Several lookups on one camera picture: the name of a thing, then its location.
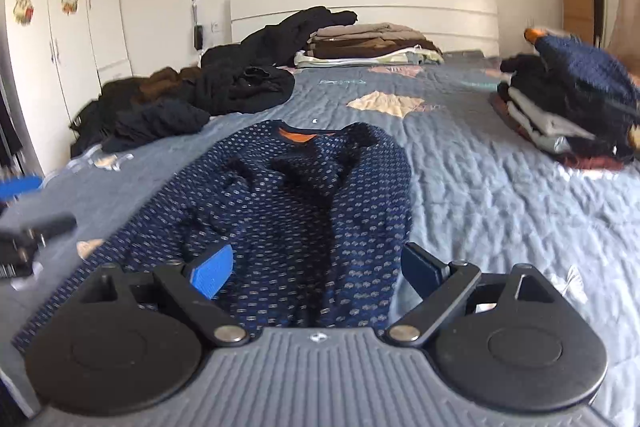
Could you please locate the black jacket with logo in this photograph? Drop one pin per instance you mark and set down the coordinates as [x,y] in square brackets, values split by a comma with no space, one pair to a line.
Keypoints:
[90,127]

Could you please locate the white headboard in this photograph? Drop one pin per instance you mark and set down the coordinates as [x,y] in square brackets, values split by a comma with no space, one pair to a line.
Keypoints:
[400,2]

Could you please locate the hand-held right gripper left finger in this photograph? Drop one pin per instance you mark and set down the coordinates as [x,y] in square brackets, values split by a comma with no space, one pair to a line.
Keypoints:
[212,274]

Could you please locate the grey-blue printed quilt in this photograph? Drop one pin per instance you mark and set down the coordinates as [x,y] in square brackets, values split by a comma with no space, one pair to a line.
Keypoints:
[475,187]

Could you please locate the brown coat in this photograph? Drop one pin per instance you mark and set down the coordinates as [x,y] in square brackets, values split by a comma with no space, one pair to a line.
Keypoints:
[160,82]

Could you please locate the stack of folded brown clothes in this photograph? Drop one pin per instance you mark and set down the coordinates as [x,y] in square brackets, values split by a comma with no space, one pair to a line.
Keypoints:
[370,42]

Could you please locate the navy patterned pajama top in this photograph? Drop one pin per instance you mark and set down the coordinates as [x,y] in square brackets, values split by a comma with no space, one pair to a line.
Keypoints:
[300,207]

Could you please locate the black coat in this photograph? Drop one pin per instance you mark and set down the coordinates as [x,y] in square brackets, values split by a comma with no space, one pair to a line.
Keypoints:
[280,37]

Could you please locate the dark navy garment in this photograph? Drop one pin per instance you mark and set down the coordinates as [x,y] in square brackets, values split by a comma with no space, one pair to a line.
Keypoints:
[155,122]

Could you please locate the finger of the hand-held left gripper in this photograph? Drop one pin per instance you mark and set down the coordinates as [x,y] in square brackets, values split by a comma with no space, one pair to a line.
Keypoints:
[55,225]
[20,188]

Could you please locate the stack of folded mixed clothes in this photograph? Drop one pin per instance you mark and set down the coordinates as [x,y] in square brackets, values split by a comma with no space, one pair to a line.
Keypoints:
[540,117]

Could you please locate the white wardrobe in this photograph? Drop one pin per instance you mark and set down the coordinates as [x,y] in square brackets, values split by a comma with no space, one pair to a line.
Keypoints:
[65,57]

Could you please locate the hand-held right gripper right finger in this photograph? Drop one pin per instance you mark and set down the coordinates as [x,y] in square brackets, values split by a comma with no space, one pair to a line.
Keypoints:
[422,271]

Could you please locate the folded navy patterned garment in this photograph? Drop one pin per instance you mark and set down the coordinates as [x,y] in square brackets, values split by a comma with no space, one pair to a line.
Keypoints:
[585,67]

